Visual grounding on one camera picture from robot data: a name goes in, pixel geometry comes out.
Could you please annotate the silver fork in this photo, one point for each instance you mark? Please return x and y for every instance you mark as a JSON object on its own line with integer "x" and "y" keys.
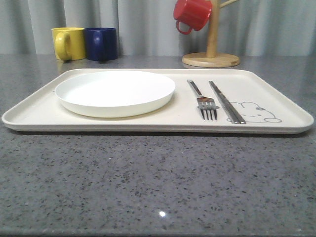
{"x": 206, "y": 105}

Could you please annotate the white round plate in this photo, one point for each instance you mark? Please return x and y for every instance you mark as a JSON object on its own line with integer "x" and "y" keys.
{"x": 115, "y": 94}

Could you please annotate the silver chopstick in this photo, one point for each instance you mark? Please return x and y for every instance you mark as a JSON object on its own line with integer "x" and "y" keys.
{"x": 241, "y": 119}
{"x": 230, "y": 114}

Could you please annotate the wooden mug tree stand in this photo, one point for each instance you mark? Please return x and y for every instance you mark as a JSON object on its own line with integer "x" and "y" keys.
{"x": 211, "y": 58}

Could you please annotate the grey curtain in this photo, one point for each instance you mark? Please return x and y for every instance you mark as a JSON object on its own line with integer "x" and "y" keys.
{"x": 147, "y": 27}

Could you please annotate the navy blue mug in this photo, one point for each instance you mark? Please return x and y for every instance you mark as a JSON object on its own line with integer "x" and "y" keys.
{"x": 101, "y": 44}

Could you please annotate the beige rabbit serving tray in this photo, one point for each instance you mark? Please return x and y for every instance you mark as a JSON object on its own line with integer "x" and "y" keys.
{"x": 264, "y": 109}

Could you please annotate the red mug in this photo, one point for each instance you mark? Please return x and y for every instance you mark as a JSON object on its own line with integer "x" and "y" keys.
{"x": 191, "y": 15}

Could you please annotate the yellow mug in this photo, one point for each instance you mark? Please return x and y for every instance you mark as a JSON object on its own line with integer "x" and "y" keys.
{"x": 69, "y": 43}

